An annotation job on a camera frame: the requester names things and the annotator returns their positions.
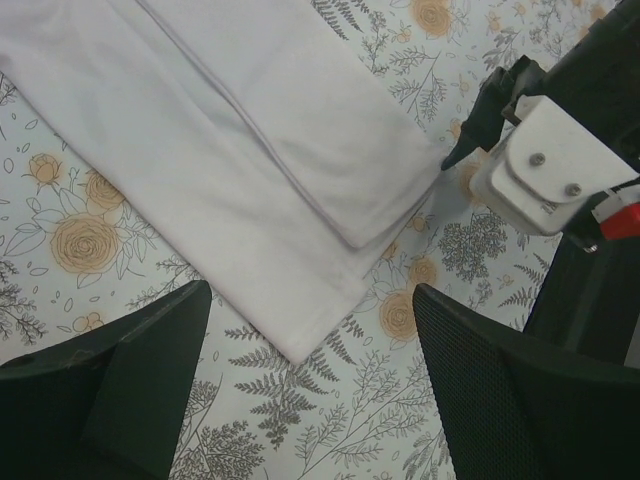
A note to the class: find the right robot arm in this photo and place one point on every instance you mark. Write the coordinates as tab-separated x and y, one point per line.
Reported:
589	300

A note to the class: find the floral table cloth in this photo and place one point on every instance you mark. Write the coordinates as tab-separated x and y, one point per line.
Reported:
75	256

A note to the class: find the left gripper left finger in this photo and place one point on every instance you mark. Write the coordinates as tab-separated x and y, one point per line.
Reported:
108	404

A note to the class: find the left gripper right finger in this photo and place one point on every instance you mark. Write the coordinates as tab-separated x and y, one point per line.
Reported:
516	407

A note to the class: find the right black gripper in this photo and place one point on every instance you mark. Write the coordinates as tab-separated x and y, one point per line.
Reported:
596	82

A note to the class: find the white t shirt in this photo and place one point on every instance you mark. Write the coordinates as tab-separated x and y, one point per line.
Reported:
245	132

